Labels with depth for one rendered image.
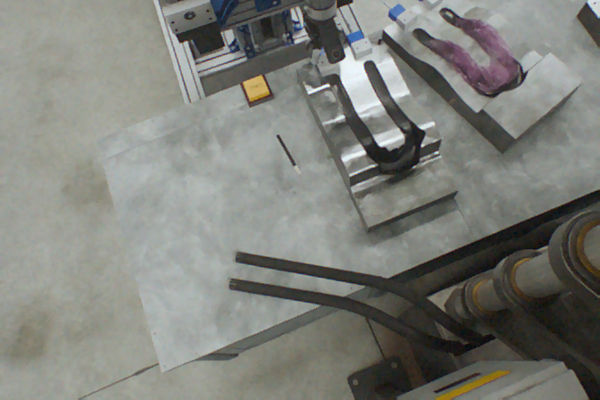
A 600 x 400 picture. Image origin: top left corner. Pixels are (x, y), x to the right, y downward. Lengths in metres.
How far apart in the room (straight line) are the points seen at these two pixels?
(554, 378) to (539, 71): 0.98
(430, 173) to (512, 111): 0.27
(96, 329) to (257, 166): 1.18
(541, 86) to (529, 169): 0.23
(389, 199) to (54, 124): 1.83
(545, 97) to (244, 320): 0.99
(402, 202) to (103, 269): 1.45
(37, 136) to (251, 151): 1.48
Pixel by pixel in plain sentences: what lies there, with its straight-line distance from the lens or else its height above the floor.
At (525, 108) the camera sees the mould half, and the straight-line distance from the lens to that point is 1.50.
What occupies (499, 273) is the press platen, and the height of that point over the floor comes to 1.28.
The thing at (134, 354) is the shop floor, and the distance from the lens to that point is 2.32.
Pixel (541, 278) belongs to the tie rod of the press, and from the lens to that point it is 0.84.
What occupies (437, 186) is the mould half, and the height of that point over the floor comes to 0.86.
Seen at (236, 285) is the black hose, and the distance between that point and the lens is 1.38.
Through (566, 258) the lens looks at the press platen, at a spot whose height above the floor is 1.54.
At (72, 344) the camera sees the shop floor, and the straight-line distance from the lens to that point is 2.43.
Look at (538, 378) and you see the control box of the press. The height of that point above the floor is 1.47.
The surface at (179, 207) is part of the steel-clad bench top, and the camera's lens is 1.50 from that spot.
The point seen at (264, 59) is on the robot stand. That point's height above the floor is 0.21.
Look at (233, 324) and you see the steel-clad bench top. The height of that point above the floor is 0.80.
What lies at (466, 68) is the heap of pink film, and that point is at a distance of 1.51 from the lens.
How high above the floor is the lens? 2.18
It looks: 70 degrees down
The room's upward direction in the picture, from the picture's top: 11 degrees counter-clockwise
